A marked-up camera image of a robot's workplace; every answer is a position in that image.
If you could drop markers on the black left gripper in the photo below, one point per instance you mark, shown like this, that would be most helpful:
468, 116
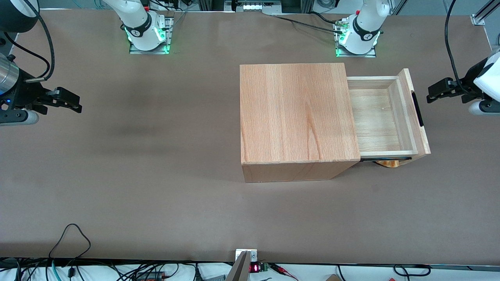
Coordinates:
470, 83

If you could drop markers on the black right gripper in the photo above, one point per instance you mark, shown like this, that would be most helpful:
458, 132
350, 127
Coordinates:
24, 93

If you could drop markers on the light wooden drawer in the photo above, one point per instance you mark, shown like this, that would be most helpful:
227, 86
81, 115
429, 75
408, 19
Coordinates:
375, 117

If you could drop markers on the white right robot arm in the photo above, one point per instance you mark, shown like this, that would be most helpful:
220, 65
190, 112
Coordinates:
136, 19

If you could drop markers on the light wooden drawer cabinet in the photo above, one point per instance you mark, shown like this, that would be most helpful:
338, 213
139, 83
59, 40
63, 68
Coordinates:
297, 117

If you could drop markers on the orange-brown rounded object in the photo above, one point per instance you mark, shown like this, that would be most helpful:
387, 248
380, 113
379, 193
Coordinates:
390, 163

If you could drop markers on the orange and black device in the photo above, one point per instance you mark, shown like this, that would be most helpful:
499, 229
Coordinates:
150, 276

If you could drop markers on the white power strip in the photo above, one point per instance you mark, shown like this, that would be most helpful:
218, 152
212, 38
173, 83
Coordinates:
254, 6

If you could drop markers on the brown cardboard corner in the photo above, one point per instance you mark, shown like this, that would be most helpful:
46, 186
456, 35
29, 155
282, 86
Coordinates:
332, 278

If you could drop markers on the red clip leads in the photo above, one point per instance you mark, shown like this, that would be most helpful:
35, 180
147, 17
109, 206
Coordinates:
281, 269

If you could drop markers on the red digit display module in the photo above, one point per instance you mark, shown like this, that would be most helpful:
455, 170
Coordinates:
256, 268

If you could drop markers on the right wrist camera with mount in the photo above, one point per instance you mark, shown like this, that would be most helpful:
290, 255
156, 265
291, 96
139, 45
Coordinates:
19, 117

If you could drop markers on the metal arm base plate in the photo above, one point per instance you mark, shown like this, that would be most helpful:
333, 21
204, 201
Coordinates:
371, 54
170, 35

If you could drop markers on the silver aluminium profile bracket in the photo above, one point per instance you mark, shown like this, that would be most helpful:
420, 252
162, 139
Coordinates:
478, 19

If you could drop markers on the small metal bracket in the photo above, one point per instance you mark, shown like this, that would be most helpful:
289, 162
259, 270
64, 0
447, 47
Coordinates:
254, 253

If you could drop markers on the beige angled mount post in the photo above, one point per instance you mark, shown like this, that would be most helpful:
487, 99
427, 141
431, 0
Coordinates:
240, 269

